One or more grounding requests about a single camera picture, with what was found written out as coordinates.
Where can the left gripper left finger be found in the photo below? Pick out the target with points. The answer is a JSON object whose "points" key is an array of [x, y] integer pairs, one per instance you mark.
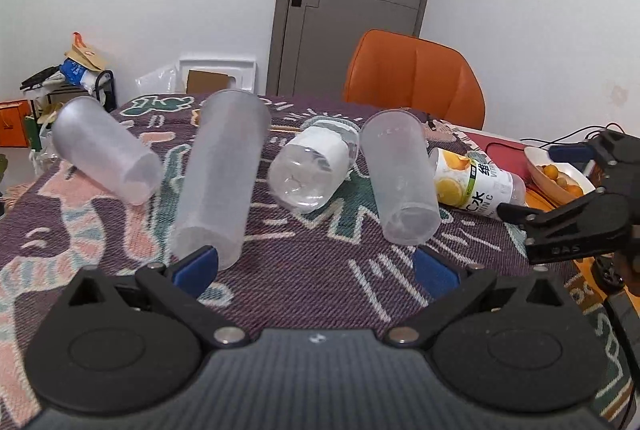
{"points": [[121, 344]]}

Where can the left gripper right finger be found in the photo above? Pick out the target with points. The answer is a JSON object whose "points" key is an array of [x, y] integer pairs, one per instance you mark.
{"points": [[516, 344]]}

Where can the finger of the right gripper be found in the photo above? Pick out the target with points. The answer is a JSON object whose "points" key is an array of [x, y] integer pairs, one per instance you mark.
{"points": [[606, 147], [596, 224]]}

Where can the vitamin C drink bottle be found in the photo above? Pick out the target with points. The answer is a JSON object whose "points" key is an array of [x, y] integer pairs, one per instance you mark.
{"points": [[474, 183]]}

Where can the frosted cup far left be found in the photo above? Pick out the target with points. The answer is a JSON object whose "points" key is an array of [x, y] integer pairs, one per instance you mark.
{"points": [[93, 141]]}

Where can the frosted cup right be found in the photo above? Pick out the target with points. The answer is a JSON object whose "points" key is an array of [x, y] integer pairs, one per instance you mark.
{"points": [[402, 176]]}

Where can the tall frosted cup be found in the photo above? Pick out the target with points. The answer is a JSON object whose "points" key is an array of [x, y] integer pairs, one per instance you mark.
{"points": [[220, 176]]}

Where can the white bowl of oranges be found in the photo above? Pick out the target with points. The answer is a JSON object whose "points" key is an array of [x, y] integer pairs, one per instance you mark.
{"points": [[562, 183]]}

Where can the patterned woven tablecloth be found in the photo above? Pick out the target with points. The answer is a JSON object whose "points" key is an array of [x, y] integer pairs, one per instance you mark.
{"points": [[330, 268]]}

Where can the orange chair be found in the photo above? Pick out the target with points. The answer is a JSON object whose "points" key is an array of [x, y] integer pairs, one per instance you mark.
{"points": [[390, 70]]}

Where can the clear bottle white label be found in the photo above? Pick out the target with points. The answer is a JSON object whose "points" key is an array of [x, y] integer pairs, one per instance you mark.
{"points": [[313, 165]]}

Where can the orange shopping bag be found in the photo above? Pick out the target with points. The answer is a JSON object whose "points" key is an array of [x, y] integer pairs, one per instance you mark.
{"points": [[12, 126]]}

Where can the black storage rack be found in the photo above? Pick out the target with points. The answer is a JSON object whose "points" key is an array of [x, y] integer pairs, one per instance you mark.
{"points": [[50, 86]]}

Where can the white framed board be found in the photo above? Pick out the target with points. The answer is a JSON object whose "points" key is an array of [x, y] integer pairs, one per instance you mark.
{"points": [[207, 74]]}

